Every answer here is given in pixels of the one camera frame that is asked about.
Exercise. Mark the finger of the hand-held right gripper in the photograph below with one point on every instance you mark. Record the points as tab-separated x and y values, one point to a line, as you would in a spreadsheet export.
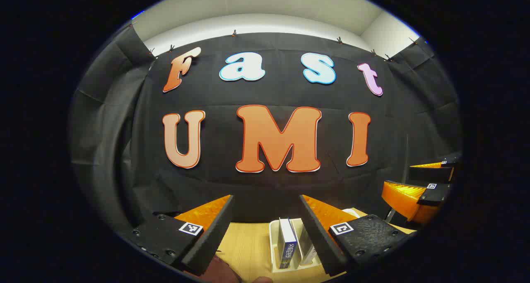
432	194
430	174

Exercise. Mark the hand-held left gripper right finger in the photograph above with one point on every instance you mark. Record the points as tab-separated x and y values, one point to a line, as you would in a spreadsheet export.
321	241

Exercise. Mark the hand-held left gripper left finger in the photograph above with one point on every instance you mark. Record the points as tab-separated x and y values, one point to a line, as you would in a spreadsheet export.
209	241

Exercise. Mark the grey book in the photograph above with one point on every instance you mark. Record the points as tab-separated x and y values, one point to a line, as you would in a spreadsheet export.
305	250

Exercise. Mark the red-brown schoolbag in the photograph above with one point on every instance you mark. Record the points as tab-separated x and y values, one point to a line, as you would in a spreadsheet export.
219	271

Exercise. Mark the blue book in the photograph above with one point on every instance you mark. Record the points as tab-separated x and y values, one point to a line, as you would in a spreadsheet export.
287	241

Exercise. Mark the white bookshelf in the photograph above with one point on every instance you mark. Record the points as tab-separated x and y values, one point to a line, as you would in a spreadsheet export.
275	250

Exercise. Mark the black backdrop cloth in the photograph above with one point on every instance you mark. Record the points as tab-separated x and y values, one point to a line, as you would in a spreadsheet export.
285	92

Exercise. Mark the row of small cloth clamps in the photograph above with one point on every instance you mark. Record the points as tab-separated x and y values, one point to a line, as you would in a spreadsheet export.
234	33

